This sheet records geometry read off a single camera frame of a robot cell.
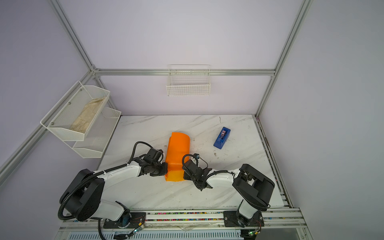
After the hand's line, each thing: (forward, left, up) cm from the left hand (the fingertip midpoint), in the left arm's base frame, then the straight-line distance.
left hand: (166, 172), depth 88 cm
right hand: (0, -11, 0) cm, 11 cm away
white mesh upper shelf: (+18, +49, +28) cm, 59 cm away
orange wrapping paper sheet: (+8, -7, +5) cm, 12 cm away
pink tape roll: (+26, -36, +5) cm, 45 cm away
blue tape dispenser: (+23, -35, +4) cm, 42 cm away
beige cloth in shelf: (+16, +42, +28) cm, 53 cm away
